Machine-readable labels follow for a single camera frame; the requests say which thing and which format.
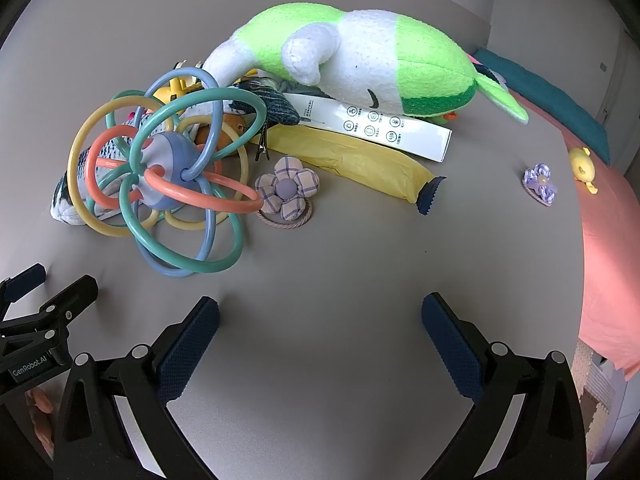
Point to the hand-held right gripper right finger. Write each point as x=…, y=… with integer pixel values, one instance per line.
x=450, y=350

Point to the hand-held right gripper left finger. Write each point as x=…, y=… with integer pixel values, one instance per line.
x=190, y=350

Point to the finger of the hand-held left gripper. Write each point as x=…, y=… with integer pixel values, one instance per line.
x=75, y=295
x=27, y=277

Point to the yellow plastic toy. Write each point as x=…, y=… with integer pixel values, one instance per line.
x=172, y=91

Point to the orange plastic toy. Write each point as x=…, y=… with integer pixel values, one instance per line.
x=230, y=125

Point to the person's left hand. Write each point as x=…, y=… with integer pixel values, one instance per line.
x=40, y=410

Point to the blue white plush fish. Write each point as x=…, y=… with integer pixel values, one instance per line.
x=107, y=150

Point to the foam floor mat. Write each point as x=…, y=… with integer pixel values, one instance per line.
x=595, y=395

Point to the pink bedsheet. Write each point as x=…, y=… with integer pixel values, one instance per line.
x=610, y=260

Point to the small purple bow hair clip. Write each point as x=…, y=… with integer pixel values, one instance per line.
x=540, y=180

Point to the yellow packet with blue end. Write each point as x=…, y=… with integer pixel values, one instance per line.
x=360, y=162

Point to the black hair clip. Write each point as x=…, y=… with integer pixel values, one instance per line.
x=262, y=150

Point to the long white box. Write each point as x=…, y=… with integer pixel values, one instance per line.
x=400, y=132

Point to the yellow duck toy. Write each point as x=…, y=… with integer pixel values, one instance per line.
x=582, y=162

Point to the small orange piece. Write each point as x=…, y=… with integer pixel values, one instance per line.
x=448, y=117

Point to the green and white plush toy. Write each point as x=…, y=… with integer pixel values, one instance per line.
x=375, y=60

